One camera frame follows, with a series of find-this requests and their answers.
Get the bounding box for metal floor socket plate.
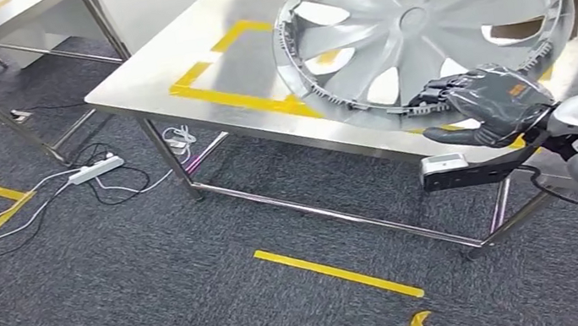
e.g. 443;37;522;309
8;106;34;123

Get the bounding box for yellow floor tape strip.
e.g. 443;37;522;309
253;227;427;321

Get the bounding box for yellow workbench tape outline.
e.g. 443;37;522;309
160;0;567;198

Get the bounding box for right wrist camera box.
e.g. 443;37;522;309
417;139;554;194

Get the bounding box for steel workbench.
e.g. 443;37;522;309
69;0;578;312

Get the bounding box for silver plastic wheel cover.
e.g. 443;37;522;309
265;0;578;149

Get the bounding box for white power strip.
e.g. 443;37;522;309
65;153;128;187

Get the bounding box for black looped floor cable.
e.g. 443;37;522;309
77;135;155;210

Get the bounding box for white power cable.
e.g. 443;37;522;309
0;167;85;241
89;122;204;201

